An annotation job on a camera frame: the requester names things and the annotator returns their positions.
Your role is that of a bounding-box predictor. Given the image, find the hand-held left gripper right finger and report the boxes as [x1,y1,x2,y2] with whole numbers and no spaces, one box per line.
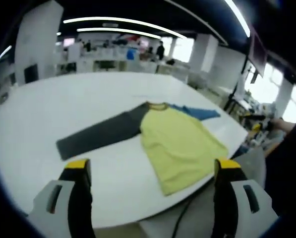
[211,158,279,238]

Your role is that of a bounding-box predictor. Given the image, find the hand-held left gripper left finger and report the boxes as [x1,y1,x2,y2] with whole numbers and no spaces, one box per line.
[28,158,96,238]

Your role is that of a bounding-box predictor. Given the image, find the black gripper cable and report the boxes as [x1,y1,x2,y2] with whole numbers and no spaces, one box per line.
[171,198,197,238]

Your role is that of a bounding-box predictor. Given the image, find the black metal stand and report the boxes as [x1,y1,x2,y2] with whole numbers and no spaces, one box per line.
[223,61,249,116]

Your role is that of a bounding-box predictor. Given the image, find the long ceiling light strip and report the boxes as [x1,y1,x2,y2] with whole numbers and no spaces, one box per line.
[62,16,187,40]

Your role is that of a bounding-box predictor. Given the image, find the yellow blue grey long-sleeve garment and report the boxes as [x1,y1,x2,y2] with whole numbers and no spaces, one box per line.
[56,101,229,196]

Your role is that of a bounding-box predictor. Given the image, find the hanging dark monitor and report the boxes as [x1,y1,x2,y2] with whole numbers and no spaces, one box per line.
[248,32,269,77]

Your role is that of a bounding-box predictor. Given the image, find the person's dark clothing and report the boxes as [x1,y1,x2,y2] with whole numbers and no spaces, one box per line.
[261,111,296,219]

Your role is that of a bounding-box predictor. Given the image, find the grey mesh chair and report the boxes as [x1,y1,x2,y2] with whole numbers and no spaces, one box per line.
[137,146,266,238]

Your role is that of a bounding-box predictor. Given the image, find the black cabinet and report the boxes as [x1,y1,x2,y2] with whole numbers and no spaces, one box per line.
[23,63,39,84]

